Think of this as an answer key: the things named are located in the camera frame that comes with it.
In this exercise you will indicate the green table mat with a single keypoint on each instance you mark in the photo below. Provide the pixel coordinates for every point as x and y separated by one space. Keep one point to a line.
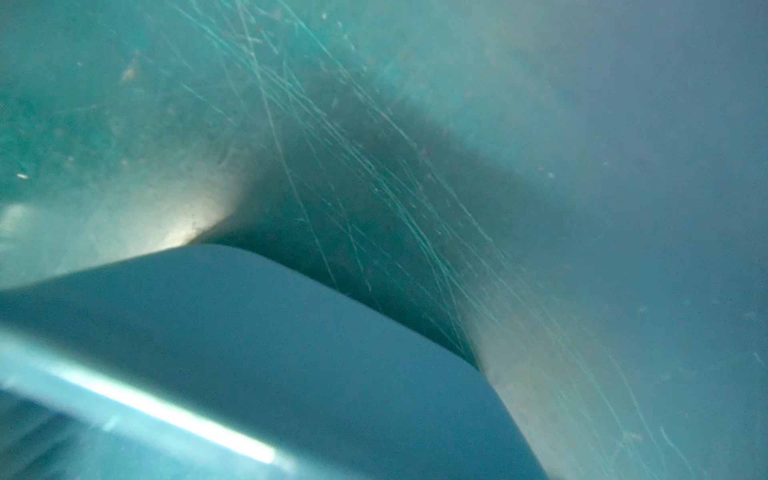
570 195

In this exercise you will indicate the clear plastic storage box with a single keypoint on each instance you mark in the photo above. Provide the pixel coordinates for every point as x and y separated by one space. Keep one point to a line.
209 362

